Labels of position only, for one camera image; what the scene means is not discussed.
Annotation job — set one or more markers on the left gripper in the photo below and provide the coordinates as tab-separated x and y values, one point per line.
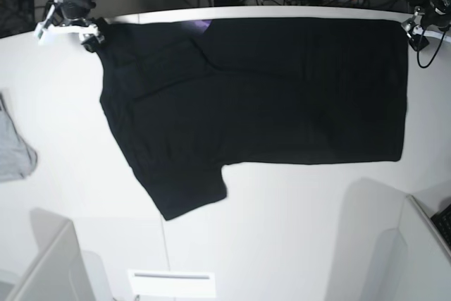
438	15

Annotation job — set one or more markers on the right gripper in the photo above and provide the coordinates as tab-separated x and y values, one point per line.
77	11

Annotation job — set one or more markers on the black T-shirt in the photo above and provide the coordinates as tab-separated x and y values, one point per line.
182	103

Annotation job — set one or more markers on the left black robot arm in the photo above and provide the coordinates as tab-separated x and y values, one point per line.
425	4

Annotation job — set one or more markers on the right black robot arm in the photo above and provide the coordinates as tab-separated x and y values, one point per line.
53	18

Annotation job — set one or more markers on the grey folded cloth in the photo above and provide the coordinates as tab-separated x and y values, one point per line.
18	158

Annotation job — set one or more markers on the black keyboard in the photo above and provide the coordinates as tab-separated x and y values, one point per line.
442	221

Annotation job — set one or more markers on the white left bin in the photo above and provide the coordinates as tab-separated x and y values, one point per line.
61	270

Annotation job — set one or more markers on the white bin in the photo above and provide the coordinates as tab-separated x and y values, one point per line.
61	270
410	261

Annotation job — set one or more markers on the white right bin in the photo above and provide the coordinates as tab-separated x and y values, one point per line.
410	261

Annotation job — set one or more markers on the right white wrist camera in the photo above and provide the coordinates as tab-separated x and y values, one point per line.
42	34

